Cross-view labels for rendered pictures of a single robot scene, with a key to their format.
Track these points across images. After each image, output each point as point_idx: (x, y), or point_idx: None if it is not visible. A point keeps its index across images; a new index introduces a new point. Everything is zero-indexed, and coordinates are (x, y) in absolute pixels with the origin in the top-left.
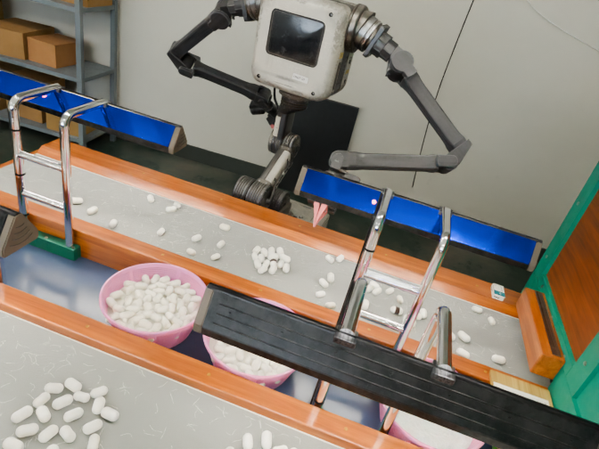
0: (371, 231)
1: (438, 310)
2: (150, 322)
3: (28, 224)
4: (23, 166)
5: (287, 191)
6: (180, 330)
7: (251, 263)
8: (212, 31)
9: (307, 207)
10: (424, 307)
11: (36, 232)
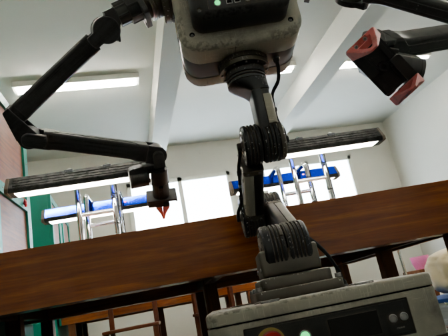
0: (115, 183)
1: (88, 195)
2: None
3: (229, 186)
4: (326, 184)
5: (261, 227)
6: None
7: None
8: (377, 4)
9: (269, 300)
10: None
11: (231, 190)
